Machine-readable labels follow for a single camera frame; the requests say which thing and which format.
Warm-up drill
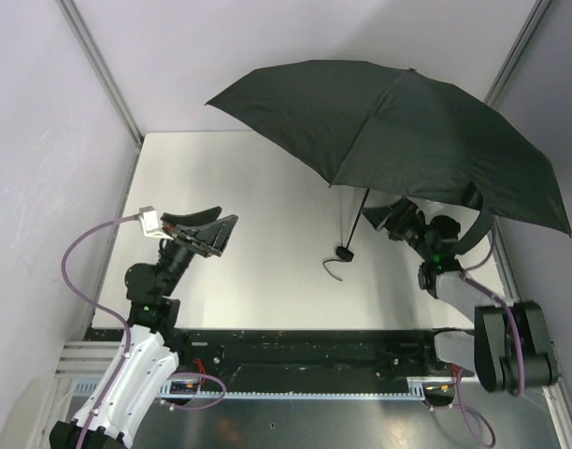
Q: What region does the right aluminium corner post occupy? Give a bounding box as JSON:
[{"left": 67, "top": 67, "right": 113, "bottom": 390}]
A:
[{"left": 484, "top": 0, "right": 554, "bottom": 108}]

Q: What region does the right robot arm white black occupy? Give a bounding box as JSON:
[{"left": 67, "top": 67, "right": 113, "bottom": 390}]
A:
[{"left": 362, "top": 198, "right": 559, "bottom": 396}]

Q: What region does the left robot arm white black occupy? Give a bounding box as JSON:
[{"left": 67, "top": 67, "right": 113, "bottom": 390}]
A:
[{"left": 49, "top": 206, "right": 238, "bottom": 448}]

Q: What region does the aluminium corner post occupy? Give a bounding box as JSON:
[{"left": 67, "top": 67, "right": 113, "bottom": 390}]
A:
[
  {"left": 484, "top": 0, "right": 554, "bottom": 108},
  {"left": 55, "top": 0, "right": 145, "bottom": 146}
]

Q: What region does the black folding umbrella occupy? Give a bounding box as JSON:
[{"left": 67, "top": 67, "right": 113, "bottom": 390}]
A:
[{"left": 205, "top": 58, "right": 572, "bottom": 283}]

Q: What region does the left aluminium corner post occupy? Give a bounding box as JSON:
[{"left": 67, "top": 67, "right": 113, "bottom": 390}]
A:
[{"left": 55, "top": 0, "right": 145, "bottom": 146}]

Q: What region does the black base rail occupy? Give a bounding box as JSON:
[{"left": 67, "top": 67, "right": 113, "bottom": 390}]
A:
[{"left": 82, "top": 326, "right": 479, "bottom": 397}]

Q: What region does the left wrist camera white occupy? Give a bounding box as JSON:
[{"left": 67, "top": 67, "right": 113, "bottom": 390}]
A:
[{"left": 138, "top": 206, "right": 166, "bottom": 239}]

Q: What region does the grey cable duct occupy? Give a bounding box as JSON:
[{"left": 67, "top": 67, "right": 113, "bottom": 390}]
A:
[{"left": 70, "top": 378, "right": 455, "bottom": 403}]

